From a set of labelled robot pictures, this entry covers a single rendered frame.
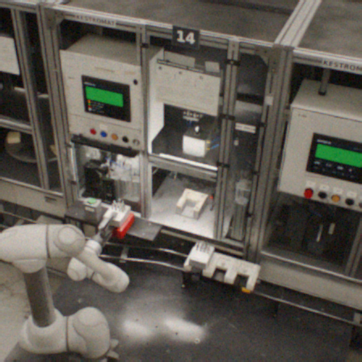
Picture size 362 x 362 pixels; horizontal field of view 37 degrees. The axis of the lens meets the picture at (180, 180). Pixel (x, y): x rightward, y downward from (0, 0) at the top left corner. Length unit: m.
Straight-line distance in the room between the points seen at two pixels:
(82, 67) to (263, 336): 1.57
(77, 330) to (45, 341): 0.15
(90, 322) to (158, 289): 0.58
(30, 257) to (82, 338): 0.58
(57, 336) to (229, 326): 0.86
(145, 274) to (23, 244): 1.09
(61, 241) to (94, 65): 0.91
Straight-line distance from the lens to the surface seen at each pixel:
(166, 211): 3.08
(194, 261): 2.79
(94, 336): 2.55
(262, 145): 2.48
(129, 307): 2.91
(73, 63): 2.67
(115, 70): 2.56
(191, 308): 2.91
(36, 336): 2.55
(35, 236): 2.11
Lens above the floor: 2.95
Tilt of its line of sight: 38 degrees down
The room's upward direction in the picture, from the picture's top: 2 degrees clockwise
